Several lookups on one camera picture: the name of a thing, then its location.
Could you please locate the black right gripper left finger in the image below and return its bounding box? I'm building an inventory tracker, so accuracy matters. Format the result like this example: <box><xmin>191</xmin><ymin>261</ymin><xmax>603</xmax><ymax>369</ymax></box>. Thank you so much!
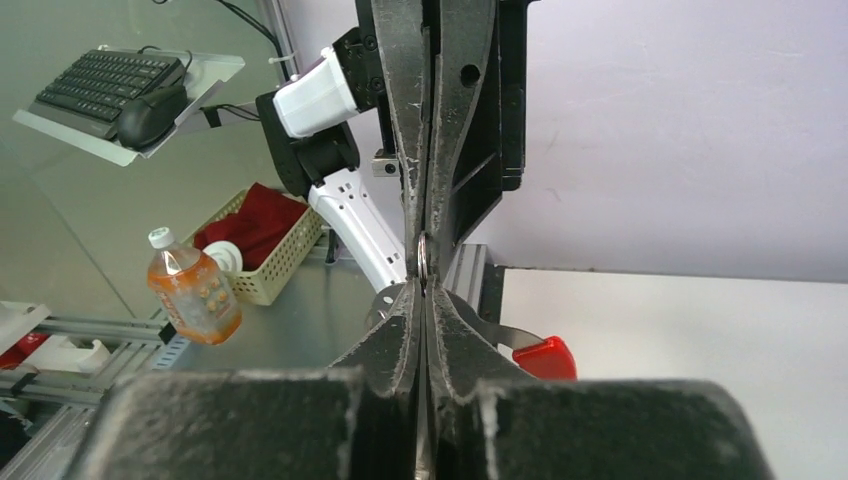
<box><xmin>69</xmin><ymin>283</ymin><xmax>415</xmax><ymax>479</ymax></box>

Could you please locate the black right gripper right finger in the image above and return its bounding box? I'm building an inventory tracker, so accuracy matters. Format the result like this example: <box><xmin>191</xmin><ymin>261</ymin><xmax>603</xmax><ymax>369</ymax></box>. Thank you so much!
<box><xmin>425</xmin><ymin>282</ymin><xmax>772</xmax><ymax>479</ymax></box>

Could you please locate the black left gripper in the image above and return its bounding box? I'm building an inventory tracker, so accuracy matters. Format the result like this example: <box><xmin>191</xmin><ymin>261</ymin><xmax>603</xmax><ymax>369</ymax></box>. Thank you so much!
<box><xmin>356</xmin><ymin>1</ymin><xmax>530</xmax><ymax>275</ymax></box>

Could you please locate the red-handled metal key holder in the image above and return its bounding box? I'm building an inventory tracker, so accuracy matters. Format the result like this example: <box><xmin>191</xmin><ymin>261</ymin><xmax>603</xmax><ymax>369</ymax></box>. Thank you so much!
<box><xmin>364</xmin><ymin>230</ymin><xmax>579</xmax><ymax>382</ymax></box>

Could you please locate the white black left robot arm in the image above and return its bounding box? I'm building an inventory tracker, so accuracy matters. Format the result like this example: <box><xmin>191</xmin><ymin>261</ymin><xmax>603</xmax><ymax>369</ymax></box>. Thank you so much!
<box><xmin>256</xmin><ymin>1</ymin><xmax>529</xmax><ymax>290</ymax></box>

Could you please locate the orange drink bottle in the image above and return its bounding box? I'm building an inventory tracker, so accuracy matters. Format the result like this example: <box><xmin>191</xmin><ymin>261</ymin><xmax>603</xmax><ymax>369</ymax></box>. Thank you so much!
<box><xmin>147</xmin><ymin>227</ymin><xmax>242</xmax><ymax>345</ymax></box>

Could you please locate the red cloth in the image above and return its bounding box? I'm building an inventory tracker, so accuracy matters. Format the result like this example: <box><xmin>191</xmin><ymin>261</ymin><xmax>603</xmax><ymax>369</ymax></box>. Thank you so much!
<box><xmin>192</xmin><ymin>183</ymin><xmax>307</xmax><ymax>271</ymax></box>

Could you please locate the black computer mouse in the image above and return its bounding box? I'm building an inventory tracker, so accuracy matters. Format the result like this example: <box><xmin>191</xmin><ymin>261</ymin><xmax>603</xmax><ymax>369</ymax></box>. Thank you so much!
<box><xmin>116</xmin><ymin>84</ymin><xmax>188</xmax><ymax>151</ymax></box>

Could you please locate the black keyboard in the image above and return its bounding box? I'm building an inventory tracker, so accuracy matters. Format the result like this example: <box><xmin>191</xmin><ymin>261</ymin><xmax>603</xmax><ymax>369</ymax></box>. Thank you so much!
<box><xmin>28</xmin><ymin>50</ymin><xmax>187</xmax><ymax>140</ymax></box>

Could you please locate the white keyboard tray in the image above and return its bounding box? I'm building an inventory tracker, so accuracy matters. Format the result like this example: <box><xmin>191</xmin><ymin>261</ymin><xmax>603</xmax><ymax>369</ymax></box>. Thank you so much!
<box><xmin>13</xmin><ymin>45</ymin><xmax>258</xmax><ymax>166</ymax></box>

